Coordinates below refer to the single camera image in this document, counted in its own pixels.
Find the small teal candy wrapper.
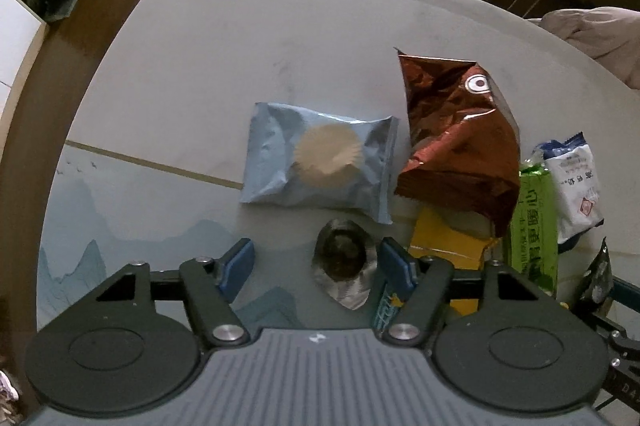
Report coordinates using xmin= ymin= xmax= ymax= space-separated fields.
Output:
xmin=371 ymin=276 xmax=405 ymax=334

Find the yellow snack packet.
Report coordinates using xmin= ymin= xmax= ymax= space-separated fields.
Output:
xmin=406 ymin=204 xmax=501 ymax=317

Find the green snack bar pack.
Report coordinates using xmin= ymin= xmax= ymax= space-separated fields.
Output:
xmin=508 ymin=163 xmax=559 ymax=296

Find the dark red foil snack bag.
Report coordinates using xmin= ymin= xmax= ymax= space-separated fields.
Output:
xmin=395 ymin=52 xmax=521 ymax=238

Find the light blue pastry packet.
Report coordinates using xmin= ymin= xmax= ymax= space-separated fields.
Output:
xmin=241 ymin=102 xmax=399 ymax=225

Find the white black snack packet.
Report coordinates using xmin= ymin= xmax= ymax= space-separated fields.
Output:
xmin=535 ymin=133 xmax=604 ymax=253

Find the pink cloth covered chair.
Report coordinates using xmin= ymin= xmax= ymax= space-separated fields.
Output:
xmin=529 ymin=6 xmax=640 ymax=90

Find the white side cabinet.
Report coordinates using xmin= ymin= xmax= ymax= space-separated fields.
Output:
xmin=0 ymin=0 xmax=50 ymax=118

